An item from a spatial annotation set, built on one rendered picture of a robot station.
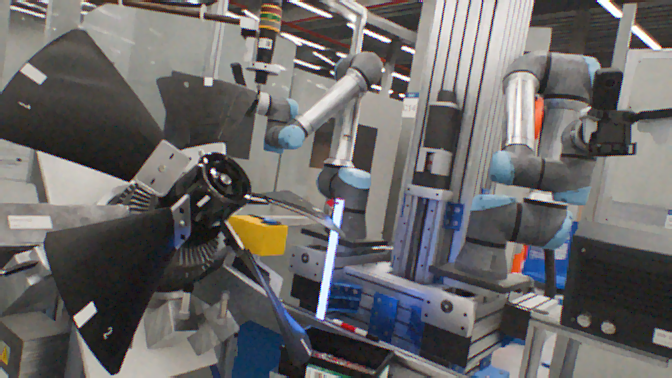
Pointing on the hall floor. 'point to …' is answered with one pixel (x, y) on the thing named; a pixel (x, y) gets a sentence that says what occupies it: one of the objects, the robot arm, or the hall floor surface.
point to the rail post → (226, 357)
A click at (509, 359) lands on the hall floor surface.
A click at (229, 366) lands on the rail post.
